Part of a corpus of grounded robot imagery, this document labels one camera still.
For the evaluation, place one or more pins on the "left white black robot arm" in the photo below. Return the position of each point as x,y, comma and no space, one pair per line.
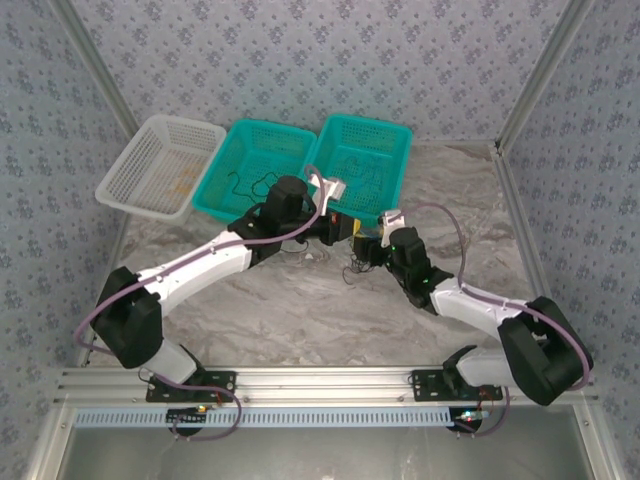
200,265

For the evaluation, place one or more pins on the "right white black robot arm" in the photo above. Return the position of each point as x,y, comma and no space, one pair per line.
470,310

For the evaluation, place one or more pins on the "teal perforated plastic basket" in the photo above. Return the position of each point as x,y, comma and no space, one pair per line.
250,145
360,135

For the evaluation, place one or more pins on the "white perforated plastic basket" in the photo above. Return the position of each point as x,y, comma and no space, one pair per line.
150,160

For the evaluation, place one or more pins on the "small black controller board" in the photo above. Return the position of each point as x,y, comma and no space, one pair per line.
467,416
187,415

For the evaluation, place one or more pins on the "grey metal lower panel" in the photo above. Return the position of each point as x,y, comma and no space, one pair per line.
320,455

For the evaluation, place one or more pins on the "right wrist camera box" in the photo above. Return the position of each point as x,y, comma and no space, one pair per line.
390,220

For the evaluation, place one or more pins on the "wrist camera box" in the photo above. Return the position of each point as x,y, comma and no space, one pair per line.
332,187
390,220

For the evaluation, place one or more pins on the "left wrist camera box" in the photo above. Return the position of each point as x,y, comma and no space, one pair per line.
332,187

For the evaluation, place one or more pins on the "aluminium side rail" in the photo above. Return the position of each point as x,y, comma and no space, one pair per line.
527,240

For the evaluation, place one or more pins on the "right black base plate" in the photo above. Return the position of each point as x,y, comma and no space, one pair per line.
425,385

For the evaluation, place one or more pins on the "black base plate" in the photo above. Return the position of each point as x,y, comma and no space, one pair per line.
425,385
225,380

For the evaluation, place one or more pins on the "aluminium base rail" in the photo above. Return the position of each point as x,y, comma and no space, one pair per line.
320,382

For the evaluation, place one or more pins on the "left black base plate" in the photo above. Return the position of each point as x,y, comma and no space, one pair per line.
225,380

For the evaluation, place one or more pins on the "aluminium frame post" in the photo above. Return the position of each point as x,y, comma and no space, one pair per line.
98,65
545,70

